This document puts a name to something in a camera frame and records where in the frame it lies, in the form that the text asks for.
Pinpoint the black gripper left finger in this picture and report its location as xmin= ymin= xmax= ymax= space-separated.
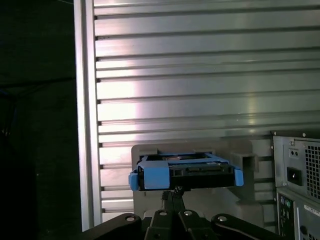
xmin=82 ymin=190 xmax=185 ymax=240

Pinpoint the black PC case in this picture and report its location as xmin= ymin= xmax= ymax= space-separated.
xmin=271 ymin=129 xmax=320 ymax=240

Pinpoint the grey parts rack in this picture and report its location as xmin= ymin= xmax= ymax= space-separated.
xmin=131 ymin=138 xmax=276 ymax=227

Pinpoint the hard disk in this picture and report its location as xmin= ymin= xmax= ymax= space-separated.
xmin=128 ymin=151 xmax=245 ymax=193

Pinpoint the grey power supply unit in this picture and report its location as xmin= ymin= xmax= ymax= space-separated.
xmin=282 ymin=141 xmax=320 ymax=198

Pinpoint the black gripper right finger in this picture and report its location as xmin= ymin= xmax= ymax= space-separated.
xmin=174 ymin=186 xmax=281 ymax=240

